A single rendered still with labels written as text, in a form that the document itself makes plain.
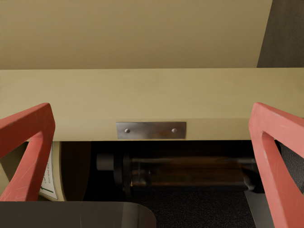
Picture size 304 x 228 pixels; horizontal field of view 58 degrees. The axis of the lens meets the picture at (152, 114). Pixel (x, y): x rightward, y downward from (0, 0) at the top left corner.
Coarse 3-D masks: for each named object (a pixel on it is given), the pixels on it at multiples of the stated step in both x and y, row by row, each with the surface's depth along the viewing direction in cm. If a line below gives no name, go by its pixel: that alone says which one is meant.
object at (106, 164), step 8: (120, 144) 40; (104, 152) 43; (112, 152) 43; (120, 152) 39; (96, 160) 42; (104, 160) 42; (112, 160) 42; (120, 160) 39; (104, 168) 42; (112, 168) 42; (120, 168) 39; (120, 176) 39; (120, 184) 40
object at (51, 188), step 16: (64, 144) 50; (80, 144) 51; (48, 160) 35; (64, 160) 50; (80, 160) 51; (48, 176) 36; (64, 176) 48; (80, 176) 49; (48, 192) 37; (64, 192) 36; (80, 192) 47
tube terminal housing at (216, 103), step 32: (0, 96) 31; (32, 96) 31; (64, 96) 31; (96, 96) 31; (128, 96) 31; (160, 96) 31; (192, 96) 30; (224, 96) 30; (256, 96) 30; (288, 96) 30; (64, 128) 28; (96, 128) 28; (192, 128) 28; (224, 128) 28; (0, 160) 31; (0, 192) 34
